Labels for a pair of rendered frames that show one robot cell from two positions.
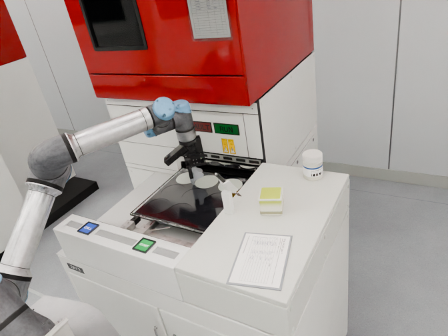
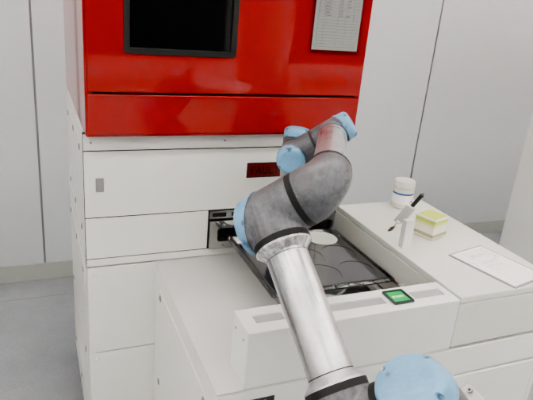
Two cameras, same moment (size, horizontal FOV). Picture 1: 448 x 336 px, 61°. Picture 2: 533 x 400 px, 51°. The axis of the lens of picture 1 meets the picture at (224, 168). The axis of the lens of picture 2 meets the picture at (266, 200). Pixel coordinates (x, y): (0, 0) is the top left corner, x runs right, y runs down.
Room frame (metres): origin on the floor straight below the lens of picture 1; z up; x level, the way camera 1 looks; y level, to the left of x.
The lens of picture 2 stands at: (0.62, 1.47, 1.61)
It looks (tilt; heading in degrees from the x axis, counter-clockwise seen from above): 20 degrees down; 301
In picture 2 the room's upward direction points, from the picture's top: 5 degrees clockwise
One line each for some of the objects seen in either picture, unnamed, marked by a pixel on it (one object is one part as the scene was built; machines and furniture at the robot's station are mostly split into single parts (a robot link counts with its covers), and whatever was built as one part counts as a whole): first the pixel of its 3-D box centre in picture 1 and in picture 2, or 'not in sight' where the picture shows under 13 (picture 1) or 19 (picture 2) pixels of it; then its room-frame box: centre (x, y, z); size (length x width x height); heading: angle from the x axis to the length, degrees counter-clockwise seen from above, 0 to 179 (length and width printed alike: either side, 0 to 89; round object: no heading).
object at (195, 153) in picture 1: (192, 151); not in sight; (1.36, 0.11, 1.05); 0.09 x 0.08 x 0.12; 97
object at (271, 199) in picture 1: (271, 201); (430, 225); (1.01, -0.13, 1.00); 0.07 x 0.07 x 0.07; 74
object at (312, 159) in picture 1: (312, 165); (403, 193); (1.17, -0.32, 1.01); 0.07 x 0.07 x 0.10
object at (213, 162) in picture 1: (217, 169); (274, 229); (1.46, 0.03, 0.89); 0.44 x 0.02 x 0.10; 56
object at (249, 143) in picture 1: (181, 139); (222, 194); (1.57, 0.17, 1.02); 0.82 x 0.03 x 0.40; 56
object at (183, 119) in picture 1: (181, 115); (295, 147); (1.36, 0.13, 1.21); 0.09 x 0.08 x 0.11; 114
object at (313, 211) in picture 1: (273, 232); (432, 259); (0.98, -0.13, 0.89); 0.62 x 0.35 x 0.14; 146
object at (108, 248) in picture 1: (121, 253); (348, 330); (1.02, 0.40, 0.89); 0.55 x 0.09 x 0.14; 56
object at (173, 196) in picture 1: (194, 196); (305, 256); (1.28, 0.14, 0.90); 0.34 x 0.34 x 0.01; 56
